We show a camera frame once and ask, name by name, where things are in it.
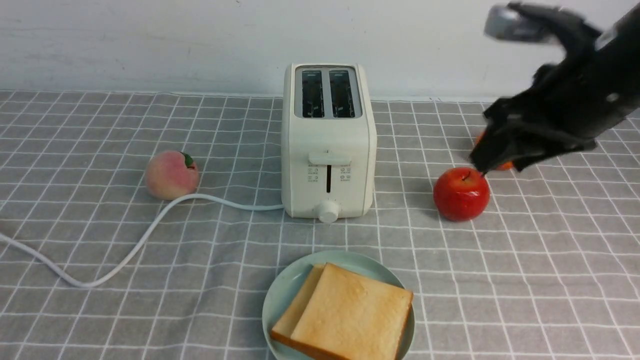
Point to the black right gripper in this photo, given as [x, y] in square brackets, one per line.
[563, 112]

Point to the orange persimmon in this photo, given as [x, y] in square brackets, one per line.
[504, 167]

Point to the light green round plate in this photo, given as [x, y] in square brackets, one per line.
[278, 295]

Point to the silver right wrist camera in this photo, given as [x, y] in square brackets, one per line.
[534, 23]

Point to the grey checkered tablecloth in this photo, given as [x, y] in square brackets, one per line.
[550, 270]

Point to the white two-slot toaster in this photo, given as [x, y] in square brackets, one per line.
[328, 142]

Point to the toasted bread slice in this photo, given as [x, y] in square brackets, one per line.
[352, 317]
[283, 328]

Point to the pink peach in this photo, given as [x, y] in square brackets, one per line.
[171, 174]

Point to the red apple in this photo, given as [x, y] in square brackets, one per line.
[461, 194]

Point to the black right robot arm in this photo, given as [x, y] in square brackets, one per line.
[618, 46]

